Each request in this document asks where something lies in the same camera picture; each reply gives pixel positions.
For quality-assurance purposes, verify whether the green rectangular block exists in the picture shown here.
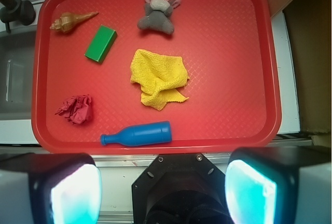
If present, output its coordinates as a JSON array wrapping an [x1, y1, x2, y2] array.
[[84, 25, 117, 64]]

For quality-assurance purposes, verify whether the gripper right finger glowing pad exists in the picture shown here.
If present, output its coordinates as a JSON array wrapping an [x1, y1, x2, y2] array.
[[225, 146, 331, 223]]

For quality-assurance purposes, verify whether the yellow knitted cloth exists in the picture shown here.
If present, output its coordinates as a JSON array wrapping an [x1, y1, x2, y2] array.
[[130, 49, 190, 111]]

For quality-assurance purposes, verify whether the brown spiral seashell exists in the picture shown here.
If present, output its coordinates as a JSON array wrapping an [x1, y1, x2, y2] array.
[[50, 11, 99, 34]]

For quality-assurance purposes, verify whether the crumpled red paper ball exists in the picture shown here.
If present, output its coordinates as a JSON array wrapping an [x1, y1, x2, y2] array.
[[55, 94, 93, 125]]

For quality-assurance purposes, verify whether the grey plush mouse toy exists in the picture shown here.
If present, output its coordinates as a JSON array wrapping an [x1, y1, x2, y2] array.
[[137, 0, 182, 35]]

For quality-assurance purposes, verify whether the blue plastic bottle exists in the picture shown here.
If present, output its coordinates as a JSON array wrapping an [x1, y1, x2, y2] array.
[[100, 121, 173, 147]]

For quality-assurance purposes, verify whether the brown cardboard box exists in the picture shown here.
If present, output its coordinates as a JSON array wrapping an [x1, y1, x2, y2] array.
[[283, 0, 331, 147]]

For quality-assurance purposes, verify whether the red plastic tray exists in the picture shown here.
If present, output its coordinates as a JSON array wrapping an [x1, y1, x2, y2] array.
[[32, 0, 281, 155]]

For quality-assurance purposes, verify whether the black faucet fixture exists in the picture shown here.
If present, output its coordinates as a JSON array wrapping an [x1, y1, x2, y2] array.
[[1, 0, 36, 33]]

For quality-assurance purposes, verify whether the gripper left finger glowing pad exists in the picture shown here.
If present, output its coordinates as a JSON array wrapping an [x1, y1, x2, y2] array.
[[1, 153, 102, 223]]

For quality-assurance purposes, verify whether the stainless steel sink basin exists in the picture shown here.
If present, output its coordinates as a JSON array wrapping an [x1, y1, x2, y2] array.
[[1, 31, 36, 120]]

